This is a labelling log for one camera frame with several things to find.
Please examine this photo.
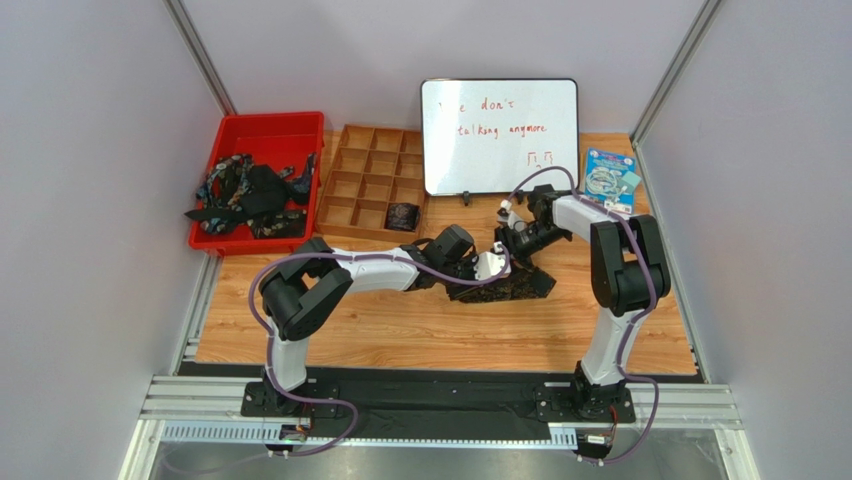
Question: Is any blue packaged item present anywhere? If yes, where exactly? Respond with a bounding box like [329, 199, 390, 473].
[582, 148, 642, 215]

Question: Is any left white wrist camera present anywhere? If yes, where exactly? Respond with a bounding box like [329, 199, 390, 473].
[473, 242, 512, 285]

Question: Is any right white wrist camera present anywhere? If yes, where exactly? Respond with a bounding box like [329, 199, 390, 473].
[497, 199, 527, 232]

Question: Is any black gold key pattern tie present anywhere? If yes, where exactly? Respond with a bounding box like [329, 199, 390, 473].
[484, 267, 556, 303]

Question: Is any aluminium frame rail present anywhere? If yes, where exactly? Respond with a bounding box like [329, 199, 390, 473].
[120, 366, 759, 479]

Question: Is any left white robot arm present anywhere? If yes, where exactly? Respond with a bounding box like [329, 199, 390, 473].
[248, 225, 511, 396]

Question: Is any blue floral pattern tie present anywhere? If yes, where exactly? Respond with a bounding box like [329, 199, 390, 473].
[184, 153, 317, 239]

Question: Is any purple cable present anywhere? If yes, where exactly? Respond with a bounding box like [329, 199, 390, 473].
[500, 164, 662, 466]
[248, 242, 512, 459]

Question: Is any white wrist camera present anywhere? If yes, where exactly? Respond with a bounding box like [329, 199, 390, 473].
[473, 242, 512, 285]
[497, 199, 527, 232]

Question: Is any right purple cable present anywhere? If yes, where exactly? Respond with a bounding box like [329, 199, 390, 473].
[500, 164, 662, 466]

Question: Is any rolled dark tie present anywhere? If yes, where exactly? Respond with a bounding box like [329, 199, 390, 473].
[384, 202, 421, 232]

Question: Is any red plastic bin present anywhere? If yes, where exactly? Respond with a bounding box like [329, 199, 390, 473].
[188, 112, 324, 256]

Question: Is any white whiteboard with red writing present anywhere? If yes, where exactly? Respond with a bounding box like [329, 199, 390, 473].
[420, 78, 581, 197]

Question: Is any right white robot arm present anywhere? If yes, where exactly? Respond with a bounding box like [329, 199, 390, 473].
[495, 185, 671, 418]

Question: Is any brown compartment tray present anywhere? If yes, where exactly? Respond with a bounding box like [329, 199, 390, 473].
[316, 124, 428, 244]

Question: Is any black plain tie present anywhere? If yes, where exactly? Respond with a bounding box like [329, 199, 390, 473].
[184, 162, 289, 231]

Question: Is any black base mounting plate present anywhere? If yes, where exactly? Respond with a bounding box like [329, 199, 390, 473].
[240, 367, 636, 441]

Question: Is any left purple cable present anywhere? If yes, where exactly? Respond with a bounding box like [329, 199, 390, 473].
[248, 242, 512, 459]

